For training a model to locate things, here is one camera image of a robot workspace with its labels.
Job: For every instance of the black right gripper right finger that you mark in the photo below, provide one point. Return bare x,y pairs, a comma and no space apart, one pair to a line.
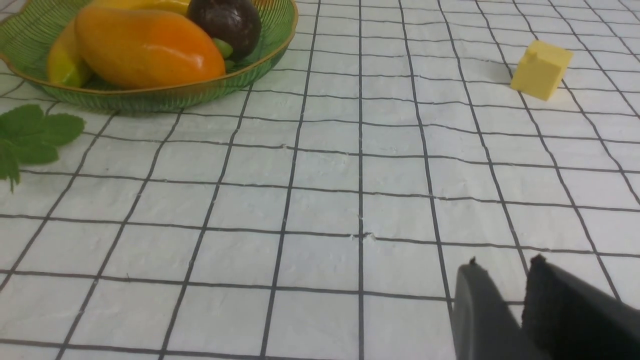
569,319

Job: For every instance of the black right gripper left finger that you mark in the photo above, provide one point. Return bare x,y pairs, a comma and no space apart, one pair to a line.
483,327

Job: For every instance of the dark purple toy passionfruit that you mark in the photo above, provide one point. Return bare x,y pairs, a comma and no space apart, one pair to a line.
235,22

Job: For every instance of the orange yellow toy mango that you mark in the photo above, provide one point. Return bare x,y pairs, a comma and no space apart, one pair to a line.
136,49

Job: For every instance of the yellow toy banana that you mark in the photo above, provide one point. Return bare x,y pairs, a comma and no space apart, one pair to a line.
64,64

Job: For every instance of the orange toy carrot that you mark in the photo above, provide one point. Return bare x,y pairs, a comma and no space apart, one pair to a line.
31,137

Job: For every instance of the white checkered tablecloth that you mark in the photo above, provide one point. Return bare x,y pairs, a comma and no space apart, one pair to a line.
322,212

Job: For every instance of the yellow foam cube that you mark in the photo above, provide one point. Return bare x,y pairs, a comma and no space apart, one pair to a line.
541,69

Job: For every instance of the green glass leaf plate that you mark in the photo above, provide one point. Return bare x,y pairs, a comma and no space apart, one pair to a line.
27,36

